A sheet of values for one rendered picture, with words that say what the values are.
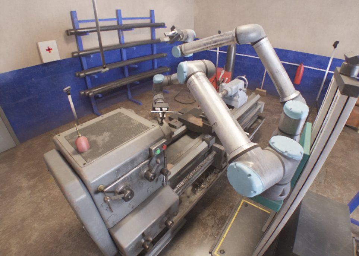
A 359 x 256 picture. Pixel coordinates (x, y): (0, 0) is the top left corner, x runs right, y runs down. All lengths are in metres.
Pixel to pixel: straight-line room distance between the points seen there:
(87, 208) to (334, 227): 1.53
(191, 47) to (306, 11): 4.35
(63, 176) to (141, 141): 0.45
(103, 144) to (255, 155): 0.78
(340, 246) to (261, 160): 0.94
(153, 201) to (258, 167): 0.86
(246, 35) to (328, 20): 4.29
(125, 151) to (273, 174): 0.73
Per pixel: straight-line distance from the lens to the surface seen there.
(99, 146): 1.06
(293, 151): 0.83
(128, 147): 1.03
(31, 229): 2.72
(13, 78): 4.01
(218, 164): 1.99
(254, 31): 1.27
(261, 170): 0.72
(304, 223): 1.48
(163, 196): 1.39
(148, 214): 1.34
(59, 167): 1.11
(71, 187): 0.99
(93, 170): 0.97
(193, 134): 2.14
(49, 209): 2.77
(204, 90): 0.86
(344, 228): 1.62
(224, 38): 1.29
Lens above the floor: 1.95
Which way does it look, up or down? 31 degrees down
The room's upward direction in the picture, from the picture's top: straight up
